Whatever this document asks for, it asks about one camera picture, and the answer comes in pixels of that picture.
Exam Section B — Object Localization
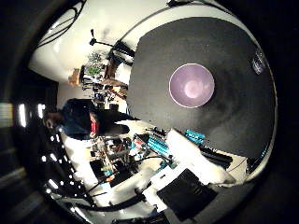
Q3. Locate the purple bowl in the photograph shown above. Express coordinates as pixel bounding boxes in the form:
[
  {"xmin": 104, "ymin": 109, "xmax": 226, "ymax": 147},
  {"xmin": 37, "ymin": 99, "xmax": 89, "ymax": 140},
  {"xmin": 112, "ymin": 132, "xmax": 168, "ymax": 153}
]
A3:
[{"xmin": 168, "ymin": 63, "xmax": 216, "ymax": 109}]

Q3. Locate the dark grey table mat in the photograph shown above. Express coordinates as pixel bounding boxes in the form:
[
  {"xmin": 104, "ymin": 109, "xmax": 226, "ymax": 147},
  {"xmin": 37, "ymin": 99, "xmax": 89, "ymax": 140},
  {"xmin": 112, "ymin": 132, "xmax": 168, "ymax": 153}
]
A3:
[{"xmin": 126, "ymin": 17, "xmax": 278, "ymax": 160}]

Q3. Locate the person in dark clothes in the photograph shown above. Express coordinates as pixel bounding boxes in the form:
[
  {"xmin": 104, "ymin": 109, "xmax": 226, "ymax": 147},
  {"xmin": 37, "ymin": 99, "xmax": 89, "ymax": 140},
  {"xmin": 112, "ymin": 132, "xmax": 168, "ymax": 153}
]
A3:
[{"xmin": 42, "ymin": 98, "xmax": 138, "ymax": 141}]

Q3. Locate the green plant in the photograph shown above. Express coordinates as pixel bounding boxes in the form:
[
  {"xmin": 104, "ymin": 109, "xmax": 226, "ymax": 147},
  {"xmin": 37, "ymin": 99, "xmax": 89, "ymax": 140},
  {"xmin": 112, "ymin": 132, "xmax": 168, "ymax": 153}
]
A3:
[{"xmin": 87, "ymin": 50, "xmax": 106, "ymax": 76}]

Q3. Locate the brown cardboard box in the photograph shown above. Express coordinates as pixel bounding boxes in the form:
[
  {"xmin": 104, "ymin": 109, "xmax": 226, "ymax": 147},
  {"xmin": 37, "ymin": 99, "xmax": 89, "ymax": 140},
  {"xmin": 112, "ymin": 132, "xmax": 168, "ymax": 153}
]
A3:
[{"xmin": 68, "ymin": 68, "xmax": 82, "ymax": 88}]

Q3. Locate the black tripod stand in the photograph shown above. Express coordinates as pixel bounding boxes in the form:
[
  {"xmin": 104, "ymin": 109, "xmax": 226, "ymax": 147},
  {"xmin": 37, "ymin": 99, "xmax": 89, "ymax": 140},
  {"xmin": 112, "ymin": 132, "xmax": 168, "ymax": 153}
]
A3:
[{"xmin": 89, "ymin": 28, "xmax": 115, "ymax": 49}]

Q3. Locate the thick black cable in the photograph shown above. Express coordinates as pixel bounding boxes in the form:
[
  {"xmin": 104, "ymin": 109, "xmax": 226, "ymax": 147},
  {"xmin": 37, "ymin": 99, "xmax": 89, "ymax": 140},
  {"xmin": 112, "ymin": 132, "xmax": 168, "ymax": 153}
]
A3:
[{"xmin": 73, "ymin": 190, "xmax": 148, "ymax": 213}]

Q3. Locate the thin black cable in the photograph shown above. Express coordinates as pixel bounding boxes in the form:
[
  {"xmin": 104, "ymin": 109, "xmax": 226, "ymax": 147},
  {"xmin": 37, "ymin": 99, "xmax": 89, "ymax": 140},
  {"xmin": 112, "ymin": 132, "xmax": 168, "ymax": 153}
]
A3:
[{"xmin": 36, "ymin": 0, "xmax": 88, "ymax": 49}]

